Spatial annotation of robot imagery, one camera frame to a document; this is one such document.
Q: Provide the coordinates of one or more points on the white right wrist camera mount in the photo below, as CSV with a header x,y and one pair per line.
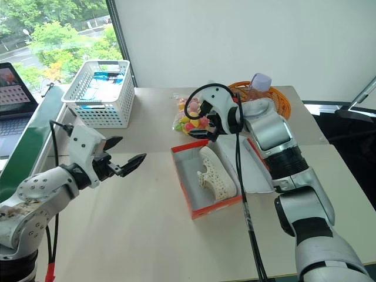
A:
x,y
218,101

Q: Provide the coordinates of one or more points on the orange cardboard shoebox with lid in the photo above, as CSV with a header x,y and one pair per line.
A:
x,y
205,202

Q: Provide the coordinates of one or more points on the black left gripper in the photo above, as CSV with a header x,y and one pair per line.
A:
x,y
102,167

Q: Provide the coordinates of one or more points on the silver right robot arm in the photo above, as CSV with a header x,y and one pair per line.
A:
x,y
302,188

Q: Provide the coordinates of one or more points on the green board with white frame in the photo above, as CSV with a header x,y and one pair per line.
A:
x,y
26,141

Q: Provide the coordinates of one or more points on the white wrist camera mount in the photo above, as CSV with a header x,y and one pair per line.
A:
x,y
83,141
218,101

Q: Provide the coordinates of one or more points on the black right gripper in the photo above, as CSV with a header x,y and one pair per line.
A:
x,y
212,119

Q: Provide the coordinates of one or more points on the dark window frame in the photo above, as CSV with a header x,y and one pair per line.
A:
x,y
122,44

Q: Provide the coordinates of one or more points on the open laptop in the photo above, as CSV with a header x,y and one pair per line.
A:
x,y
13,97

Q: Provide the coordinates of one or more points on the silver metal pole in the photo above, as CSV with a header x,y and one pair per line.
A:
x,y
362,92

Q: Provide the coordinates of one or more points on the white perforated plastic basket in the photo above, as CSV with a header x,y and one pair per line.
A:
x,y
100,100

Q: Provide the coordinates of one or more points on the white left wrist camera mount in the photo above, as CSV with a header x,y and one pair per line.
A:
x,y
83,141

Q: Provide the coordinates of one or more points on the bag of colourful candies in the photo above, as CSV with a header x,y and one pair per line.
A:
x,y
191,114

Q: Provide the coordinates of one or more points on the blue packets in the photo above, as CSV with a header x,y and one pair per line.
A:
x,y
102,82

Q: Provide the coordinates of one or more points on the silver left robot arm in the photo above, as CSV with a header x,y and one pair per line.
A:
x,y
32,194

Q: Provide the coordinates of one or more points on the bottle with purple cap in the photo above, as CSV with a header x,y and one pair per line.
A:
x,y
258,83

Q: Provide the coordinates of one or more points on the orange wicker basket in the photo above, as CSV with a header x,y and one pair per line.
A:
x,y
279,98

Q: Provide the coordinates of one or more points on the white perforated child shoe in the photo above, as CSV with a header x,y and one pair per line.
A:
x,y
216,174

